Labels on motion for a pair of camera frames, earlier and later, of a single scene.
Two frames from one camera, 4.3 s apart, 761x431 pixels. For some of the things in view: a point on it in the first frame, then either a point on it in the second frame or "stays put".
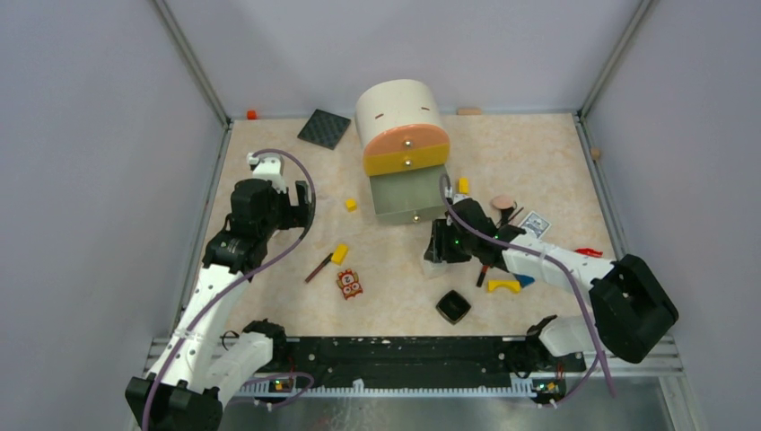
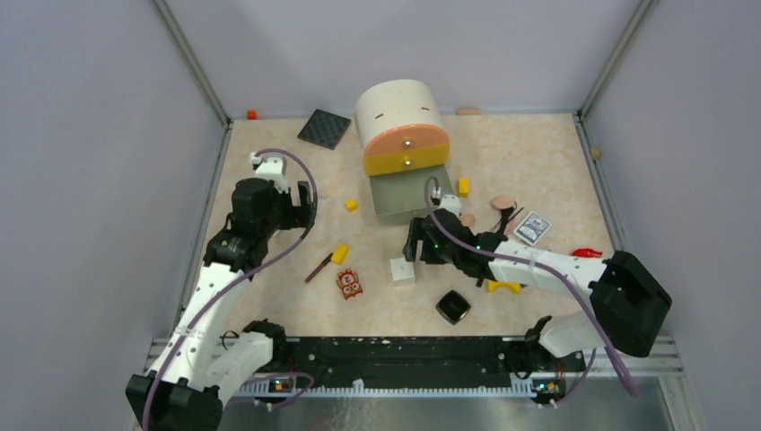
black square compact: x=452 y=307 stays put
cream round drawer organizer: x=401 y=127 stays put
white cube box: x=435 y=269 to x=403 y=270
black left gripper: x=295 y=215 stays put
